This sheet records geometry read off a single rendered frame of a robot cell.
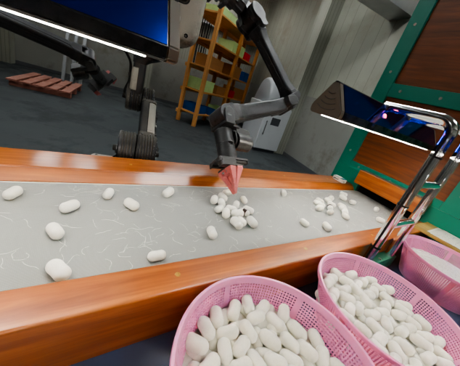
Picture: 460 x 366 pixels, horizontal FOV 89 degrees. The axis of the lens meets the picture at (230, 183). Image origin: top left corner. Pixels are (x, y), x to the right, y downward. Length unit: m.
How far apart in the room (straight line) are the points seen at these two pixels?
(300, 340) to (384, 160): 1.07
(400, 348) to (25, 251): 0.60
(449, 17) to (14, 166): 1.55
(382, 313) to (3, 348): 0.56
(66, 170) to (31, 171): 0.06
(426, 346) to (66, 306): 0.56
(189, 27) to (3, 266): 0.86
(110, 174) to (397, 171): 1.18
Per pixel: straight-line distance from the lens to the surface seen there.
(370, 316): 0.56
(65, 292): 0.36
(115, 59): 7.61
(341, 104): 0.56
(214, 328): 0.37
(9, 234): 0.49
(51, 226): 0.47
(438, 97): 1.33
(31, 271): 0.43
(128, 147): 0.85
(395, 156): 1.34
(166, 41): 0.32
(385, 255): 0.89
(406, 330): 0.59
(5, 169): 0.65
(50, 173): 0.64
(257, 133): 4.76
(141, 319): 0.38
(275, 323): 0.42
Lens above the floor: 1.04
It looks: 22 degrees down
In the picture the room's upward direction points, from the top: 18 degrees clockwise
